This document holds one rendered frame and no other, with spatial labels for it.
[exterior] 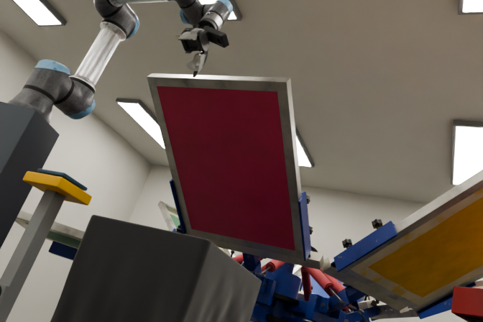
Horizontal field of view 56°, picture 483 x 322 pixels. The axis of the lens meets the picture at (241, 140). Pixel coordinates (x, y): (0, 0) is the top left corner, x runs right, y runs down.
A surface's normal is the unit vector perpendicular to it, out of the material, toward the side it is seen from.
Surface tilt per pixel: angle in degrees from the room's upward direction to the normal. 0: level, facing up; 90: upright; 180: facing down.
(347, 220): 90
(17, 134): 90
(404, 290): 148
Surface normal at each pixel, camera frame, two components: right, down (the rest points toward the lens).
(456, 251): 0.07, 0.65
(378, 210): -0.35, -0.49
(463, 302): -0.75, -0.47
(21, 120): -0.08, -0.44
